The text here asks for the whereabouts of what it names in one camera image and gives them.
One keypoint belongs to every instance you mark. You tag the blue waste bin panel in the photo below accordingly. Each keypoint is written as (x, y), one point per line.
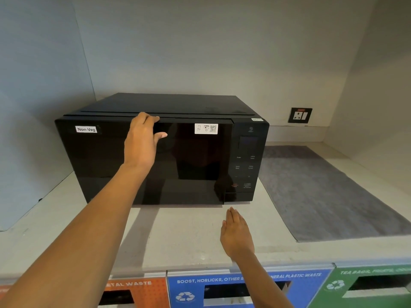
(192, 290)

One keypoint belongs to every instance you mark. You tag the white code sticker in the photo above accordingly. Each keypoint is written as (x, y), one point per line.
(206, 128)

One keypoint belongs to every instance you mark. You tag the white text label sticker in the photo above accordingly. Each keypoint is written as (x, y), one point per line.
(86, 129)

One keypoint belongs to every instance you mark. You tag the person's right hand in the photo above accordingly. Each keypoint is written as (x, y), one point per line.
(237, 237)

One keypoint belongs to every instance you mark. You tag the person's left thumb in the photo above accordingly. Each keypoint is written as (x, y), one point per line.
(160, 137)

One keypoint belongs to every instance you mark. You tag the black glass microwave door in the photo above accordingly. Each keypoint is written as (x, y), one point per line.
(192, 163)

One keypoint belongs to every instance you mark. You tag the person's left hand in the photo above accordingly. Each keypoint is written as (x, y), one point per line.
(139, 144)

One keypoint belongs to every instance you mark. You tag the person's right thumb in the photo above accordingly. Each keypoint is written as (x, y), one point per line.
(223, 227)

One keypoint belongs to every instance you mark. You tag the black wall power socket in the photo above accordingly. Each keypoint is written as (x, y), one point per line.
(300, 115)

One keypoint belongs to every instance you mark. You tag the orange waste bin panel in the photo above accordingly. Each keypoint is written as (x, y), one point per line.
(151, 293)

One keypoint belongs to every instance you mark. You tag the grey rectangular mat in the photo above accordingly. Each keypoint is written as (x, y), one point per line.
(318, 195)

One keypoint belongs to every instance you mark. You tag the black microwave oven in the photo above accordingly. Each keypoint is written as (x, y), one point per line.
(179, 104)

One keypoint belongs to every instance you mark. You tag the person's right forearm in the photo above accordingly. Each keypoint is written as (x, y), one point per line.
(261, 283)

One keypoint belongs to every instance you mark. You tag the person's left forearm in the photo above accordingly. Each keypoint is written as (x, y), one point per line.
(80, 240)

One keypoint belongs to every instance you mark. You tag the green waste bin panel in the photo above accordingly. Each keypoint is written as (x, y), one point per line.
(334, 285)

